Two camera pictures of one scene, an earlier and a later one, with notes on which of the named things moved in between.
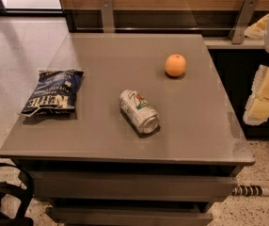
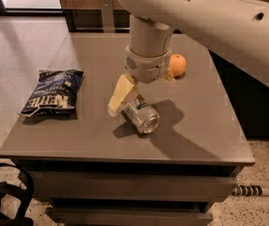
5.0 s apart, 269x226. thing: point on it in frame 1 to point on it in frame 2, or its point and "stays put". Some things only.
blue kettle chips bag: x=55 y=89 stays put
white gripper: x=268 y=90 to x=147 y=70
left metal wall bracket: x=107 y=15 stays put
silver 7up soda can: x=138 y=111 stays put
